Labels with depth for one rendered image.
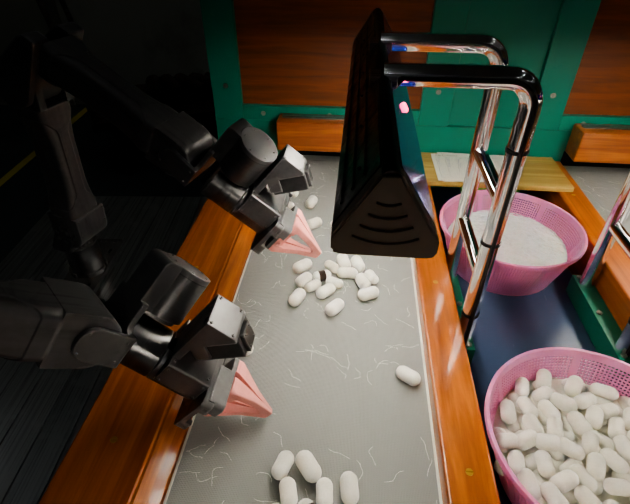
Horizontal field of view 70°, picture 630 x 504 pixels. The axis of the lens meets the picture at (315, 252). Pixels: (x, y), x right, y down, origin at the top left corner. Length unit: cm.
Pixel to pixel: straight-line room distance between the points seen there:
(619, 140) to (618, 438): 71
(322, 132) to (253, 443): 72
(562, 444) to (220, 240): 61
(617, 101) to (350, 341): 85
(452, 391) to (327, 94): 75
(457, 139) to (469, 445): 77
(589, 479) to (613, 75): 86
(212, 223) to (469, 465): 60
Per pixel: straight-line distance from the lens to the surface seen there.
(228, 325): 47
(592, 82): 122
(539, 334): 87
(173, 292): 50
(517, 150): 57
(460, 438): 59
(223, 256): 81
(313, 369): 65
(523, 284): 89
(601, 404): 72
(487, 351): 81
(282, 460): 56
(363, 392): 63
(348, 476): 55
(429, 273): 78
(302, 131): 108
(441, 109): 114
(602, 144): 121
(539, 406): 68
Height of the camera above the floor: 125
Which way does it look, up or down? 37 degrees down
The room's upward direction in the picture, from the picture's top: straight up
